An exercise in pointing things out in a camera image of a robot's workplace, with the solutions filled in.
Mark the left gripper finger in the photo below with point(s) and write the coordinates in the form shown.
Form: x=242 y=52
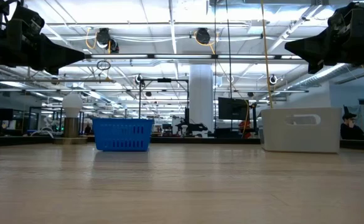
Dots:
x=57 y=49
x=58 y=63

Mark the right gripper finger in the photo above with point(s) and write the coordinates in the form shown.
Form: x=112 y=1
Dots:
x=315 y=43
x=317 y=57

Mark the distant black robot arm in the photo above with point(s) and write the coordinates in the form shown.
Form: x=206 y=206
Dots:
x=197 y=127

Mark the white bulb lamp metal base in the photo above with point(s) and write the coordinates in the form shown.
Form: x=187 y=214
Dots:
x=72 y=104

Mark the small black ceiling reel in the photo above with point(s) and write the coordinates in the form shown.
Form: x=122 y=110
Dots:
x=139 y=79
x=272 y=79

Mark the person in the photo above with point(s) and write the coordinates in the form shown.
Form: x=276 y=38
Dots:
x=351 y=132
x=88 y=130

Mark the blue plastic basket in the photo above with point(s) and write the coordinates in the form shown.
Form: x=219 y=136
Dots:
x=107 y=133

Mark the pale grey plastic bin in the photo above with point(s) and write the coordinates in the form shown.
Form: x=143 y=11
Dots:
x=278 y=133

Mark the black monitor on stand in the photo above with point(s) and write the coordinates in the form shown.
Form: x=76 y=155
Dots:
x=231 y=109

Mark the white structural column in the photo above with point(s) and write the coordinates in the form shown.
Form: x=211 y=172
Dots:
x=200 y=93

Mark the overhead LED light bar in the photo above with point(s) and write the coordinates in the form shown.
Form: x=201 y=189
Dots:
x=181 y=56

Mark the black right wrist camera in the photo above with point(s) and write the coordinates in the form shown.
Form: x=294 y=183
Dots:
x=346 y=17

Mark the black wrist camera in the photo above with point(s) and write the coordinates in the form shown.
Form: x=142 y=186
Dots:
x=346 y=17
x=27 y=20

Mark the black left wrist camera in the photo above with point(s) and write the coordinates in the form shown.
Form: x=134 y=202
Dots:
x=27 y=20

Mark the black aluminium rig frame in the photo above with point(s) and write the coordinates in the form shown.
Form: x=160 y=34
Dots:
x=13 y=141

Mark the distant black rig frame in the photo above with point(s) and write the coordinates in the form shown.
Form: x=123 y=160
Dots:
x=164 y=80

